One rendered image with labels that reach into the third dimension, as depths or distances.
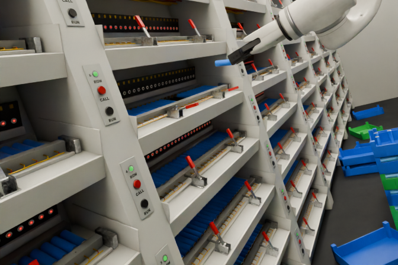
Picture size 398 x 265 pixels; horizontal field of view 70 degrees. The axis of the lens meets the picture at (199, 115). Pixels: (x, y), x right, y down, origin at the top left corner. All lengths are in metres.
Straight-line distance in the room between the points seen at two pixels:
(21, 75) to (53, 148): 0.14
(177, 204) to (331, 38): 0.55
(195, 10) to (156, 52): 0.47
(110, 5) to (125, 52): 0.37
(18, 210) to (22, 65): 0.22
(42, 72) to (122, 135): 0.18
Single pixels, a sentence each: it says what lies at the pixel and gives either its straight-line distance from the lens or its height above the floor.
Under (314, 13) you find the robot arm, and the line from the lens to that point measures 0.75.
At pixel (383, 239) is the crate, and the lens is 1.72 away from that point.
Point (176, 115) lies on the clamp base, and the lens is 0.76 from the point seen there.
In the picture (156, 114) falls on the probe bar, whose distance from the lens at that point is 0.75.
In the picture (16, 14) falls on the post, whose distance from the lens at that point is 0.70.
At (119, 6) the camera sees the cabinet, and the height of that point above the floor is 1.31.
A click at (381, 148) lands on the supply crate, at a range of 1.54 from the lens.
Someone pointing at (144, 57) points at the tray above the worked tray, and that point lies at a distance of 0.73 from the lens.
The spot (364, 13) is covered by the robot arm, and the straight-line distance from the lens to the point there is 0.81.
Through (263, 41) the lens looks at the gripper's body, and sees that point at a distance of 0.77.
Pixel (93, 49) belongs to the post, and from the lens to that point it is 0.62.
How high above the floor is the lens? 0.95
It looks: 4 degrees down
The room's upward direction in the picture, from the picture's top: 19 degrees counter-clockwise
